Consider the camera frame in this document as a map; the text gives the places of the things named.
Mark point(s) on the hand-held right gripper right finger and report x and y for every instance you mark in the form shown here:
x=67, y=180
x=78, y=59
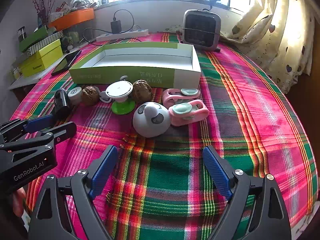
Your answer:
x=216, y=170

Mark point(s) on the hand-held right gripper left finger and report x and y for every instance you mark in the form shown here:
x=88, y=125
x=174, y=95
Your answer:
x=103, y=170

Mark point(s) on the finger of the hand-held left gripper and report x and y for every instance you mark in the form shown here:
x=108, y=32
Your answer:
x=65, y=130
x=37, y=125

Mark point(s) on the black battery charger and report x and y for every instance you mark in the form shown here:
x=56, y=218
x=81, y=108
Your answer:
x=62, y=103

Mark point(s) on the small white round cap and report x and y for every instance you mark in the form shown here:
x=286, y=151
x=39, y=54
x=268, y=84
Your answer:
x=75, y=95

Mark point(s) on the small brown walnut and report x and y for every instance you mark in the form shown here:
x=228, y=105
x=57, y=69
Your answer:
x=90, y=95

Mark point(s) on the pink clip with mint pad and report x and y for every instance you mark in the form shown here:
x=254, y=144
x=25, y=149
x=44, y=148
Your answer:
x=170, y=95
x=197, y=115

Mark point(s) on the white round panda toy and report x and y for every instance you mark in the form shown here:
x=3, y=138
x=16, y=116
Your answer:
x=150, y=122

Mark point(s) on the white charger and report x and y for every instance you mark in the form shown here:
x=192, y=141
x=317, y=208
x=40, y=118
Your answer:
x=119, y=90

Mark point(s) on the large brown walnut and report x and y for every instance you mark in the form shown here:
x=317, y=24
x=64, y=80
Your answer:
x=142, y=91

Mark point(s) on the green and white cardboard box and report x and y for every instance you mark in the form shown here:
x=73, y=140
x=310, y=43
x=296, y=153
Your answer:
x=160, y=73

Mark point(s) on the person's left hand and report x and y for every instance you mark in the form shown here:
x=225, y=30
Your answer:
x=18, y=200

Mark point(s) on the white side table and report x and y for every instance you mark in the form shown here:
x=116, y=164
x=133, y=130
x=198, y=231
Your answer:
x=27, y=80

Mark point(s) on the black smartphone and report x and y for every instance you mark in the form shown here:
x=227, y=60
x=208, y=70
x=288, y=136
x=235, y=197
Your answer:
x=65, y=63

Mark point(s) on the yellow-green box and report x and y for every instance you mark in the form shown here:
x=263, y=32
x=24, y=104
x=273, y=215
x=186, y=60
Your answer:
x=47, y=55

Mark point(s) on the pink green plaid blanket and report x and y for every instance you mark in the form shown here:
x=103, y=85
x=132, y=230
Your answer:
x=250, y=105

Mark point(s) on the striped box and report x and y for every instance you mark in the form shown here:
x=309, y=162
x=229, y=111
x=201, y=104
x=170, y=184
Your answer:
x=45, y=41

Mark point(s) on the dark green box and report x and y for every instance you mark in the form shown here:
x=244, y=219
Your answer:
x=32, y=38

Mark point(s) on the glass jar with black lid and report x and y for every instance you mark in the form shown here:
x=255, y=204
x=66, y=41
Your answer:
x=21, y=35

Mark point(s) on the orange box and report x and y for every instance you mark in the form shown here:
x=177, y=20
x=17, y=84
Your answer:
x=72, y=18

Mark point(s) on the black power adapter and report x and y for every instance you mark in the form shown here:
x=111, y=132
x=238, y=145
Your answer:
x=115, y=27

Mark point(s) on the colourful paper cards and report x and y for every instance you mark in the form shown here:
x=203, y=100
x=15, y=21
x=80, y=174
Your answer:
x=60, y=11

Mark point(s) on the white power strip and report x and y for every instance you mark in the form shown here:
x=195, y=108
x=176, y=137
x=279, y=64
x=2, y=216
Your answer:
x=135, y=33

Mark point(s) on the red berry branches vase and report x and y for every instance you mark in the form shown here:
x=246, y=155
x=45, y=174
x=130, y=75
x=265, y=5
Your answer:
x=40, y=5

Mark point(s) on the white plastic bags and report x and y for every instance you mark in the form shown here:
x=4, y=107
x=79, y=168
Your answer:
x=80, y=0

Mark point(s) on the grey space heater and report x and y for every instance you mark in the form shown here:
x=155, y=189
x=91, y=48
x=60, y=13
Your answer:
x=200, y=27

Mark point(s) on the cream heart print curtain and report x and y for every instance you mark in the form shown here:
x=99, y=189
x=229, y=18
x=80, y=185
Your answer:
x=282, y=42

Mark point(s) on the floral pillow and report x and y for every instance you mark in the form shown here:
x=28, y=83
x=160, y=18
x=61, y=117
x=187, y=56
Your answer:
x=173, y=28

